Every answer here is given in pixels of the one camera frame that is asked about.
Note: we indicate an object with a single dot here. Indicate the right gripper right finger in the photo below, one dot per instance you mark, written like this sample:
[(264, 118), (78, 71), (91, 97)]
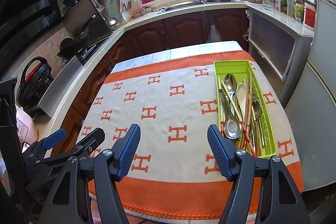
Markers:
[(280, 200)]

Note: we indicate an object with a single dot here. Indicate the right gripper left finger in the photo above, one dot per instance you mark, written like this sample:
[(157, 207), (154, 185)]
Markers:
[(68, 200)]

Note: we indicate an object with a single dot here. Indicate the large steel soup spoon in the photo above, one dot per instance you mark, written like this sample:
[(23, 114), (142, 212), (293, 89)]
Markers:
[(232, 126)]

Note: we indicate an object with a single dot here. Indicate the small steel teaspoon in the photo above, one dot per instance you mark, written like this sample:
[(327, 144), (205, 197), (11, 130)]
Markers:
[(257, 109)]

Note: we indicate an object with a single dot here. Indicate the white ceramic soup spoon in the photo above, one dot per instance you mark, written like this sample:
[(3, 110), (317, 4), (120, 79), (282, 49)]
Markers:
[(241, 94)]

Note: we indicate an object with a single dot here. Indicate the steel tablespoon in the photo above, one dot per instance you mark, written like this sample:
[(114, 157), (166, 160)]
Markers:
[(231, 84)]

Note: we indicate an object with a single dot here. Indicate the pink appliance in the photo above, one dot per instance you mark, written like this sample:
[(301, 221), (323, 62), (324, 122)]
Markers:
[(26, 128)]

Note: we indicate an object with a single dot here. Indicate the orange white H-pattern cloth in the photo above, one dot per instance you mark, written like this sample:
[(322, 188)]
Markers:
[(173, 176)]

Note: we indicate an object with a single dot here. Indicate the grey refrigerator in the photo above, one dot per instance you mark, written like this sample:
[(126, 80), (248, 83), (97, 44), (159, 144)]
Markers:
[(311, 109)]

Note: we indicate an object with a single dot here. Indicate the black rice cooker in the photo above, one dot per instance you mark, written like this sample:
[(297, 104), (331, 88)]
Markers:
[(35, 80)]

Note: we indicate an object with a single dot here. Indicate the green plastic utensil tray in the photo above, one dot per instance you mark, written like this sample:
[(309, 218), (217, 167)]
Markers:
[(241, 69)]

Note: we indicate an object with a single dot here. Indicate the grey storage cabinet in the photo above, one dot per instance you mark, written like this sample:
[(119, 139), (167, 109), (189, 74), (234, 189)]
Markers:
[(280, 46)]

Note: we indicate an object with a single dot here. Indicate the red label canister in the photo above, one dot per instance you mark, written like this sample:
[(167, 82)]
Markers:
[(309, 16)]

